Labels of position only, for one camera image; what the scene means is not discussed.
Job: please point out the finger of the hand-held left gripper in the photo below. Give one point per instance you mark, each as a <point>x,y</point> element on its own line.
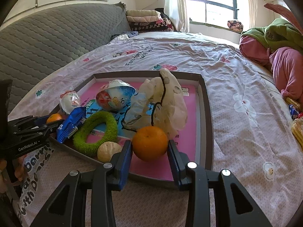
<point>45,130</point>
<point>26,121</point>

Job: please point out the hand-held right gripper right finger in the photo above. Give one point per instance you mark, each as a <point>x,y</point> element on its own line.
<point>175,170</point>

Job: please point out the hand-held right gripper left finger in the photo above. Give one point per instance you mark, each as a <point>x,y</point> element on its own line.
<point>125,167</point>

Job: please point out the small orange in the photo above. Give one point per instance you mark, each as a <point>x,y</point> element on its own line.
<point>55,118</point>

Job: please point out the blue snack packet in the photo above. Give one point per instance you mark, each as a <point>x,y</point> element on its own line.
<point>68,125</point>

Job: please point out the large orange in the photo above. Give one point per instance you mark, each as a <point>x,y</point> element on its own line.
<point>149,144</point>

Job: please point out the red white toy egg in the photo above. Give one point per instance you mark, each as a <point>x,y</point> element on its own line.
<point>69,101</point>

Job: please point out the grey cardboard box pink lining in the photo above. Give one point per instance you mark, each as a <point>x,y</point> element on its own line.
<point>208,123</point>

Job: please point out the blue orange toy egg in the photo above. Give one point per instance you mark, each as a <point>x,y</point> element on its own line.
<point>111,99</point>

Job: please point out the person's left hand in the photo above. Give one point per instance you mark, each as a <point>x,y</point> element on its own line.
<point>21,167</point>

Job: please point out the grey quilted headboard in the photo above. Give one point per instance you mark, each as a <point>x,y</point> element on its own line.
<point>59,33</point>

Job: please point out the strawberry print bedsheet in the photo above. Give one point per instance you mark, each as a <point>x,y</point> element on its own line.
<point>236,80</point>

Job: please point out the dark patterned cloth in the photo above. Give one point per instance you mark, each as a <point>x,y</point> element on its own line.
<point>123,36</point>

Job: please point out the clear packet of yellow biscuits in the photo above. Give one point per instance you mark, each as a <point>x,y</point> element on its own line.
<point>298,130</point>

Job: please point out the small blue candy wrapper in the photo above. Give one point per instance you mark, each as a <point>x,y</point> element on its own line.
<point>294,112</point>

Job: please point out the dark checkered folded blanket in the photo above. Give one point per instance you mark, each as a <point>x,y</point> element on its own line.
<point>151,27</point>

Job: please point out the pink folded blanket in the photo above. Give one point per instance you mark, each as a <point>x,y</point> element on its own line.
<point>144,19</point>

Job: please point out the green and pink clothes pile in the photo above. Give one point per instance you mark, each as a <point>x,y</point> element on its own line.
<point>288,71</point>

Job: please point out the cream folded blanket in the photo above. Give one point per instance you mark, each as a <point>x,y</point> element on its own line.
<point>142,13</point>

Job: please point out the floral cushion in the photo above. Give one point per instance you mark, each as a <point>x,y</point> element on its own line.
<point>234,25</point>

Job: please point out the dark clothes pile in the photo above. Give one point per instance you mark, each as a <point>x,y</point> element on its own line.
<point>162,14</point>

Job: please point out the white curtain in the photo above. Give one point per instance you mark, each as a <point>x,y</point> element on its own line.
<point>250,4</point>
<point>176,4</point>

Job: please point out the green cloth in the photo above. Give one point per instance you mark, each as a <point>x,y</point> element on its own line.
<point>279,35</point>

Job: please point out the dark framed window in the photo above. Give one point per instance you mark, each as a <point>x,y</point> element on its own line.
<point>217,2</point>

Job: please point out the pink pillow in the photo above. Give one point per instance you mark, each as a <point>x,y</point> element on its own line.
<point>281,13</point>

